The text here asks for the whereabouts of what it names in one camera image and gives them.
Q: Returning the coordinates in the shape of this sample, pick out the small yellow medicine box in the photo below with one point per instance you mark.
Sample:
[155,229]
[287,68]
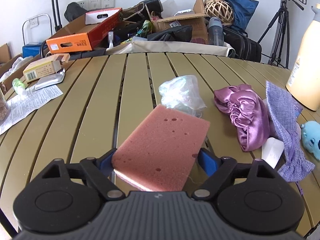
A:
[44,67]

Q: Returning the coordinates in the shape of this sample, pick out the purple woven pouch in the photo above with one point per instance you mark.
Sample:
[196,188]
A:
[284,111]

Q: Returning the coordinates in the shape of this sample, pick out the open brown cardboard box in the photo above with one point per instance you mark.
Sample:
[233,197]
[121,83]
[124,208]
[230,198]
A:
[196,20]

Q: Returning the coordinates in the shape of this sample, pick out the light blue plush toy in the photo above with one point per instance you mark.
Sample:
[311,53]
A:
[311,138]

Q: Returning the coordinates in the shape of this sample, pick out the clear jar with snacks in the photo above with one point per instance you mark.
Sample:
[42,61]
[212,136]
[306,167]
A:
[4,108]

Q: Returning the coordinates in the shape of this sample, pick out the printed paper leaflet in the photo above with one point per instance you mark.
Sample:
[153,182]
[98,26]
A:
[22,106]

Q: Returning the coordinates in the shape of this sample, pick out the light purple fluffy cloth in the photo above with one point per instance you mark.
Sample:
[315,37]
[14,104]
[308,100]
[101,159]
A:
[272,150]

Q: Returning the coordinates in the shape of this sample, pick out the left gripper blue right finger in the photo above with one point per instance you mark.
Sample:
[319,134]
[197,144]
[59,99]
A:
[208,161]

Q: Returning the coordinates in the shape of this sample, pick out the orange cardboard box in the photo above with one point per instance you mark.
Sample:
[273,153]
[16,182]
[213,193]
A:
[85,32]

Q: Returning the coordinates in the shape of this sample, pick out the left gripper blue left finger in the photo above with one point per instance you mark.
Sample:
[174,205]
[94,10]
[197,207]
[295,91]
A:
[105,162]

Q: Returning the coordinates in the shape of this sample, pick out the blue bag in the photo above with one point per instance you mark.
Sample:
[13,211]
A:
[243,12]

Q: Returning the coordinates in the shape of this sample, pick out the small green bottle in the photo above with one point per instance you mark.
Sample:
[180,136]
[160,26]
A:
[19,87]

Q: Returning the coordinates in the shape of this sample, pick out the yellow thermos jug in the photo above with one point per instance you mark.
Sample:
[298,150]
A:
[303,83]

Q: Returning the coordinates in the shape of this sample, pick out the woven rattan ball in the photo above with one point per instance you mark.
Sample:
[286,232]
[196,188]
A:
[220,9]

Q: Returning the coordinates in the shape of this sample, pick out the silver foil pouch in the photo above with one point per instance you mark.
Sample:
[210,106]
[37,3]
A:
[50,80]

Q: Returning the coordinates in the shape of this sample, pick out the pink sponge block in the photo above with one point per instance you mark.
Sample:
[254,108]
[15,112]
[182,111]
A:
[160,153]

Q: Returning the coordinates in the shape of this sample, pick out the black camera tripod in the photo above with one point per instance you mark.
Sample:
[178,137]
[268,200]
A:
[281,17]

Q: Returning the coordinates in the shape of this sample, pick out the folding slatted camping table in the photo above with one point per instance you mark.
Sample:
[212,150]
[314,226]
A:
[104,99]

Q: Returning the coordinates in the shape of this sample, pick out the pink satin cloth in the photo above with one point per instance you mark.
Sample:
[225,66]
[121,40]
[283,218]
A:
[248,113]

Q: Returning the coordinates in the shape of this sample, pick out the grey water bottle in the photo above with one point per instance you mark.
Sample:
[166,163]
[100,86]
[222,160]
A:
[215,32]

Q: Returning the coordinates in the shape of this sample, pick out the crumpled clear plastic bag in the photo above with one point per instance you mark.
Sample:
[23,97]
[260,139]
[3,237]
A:
[182,94]

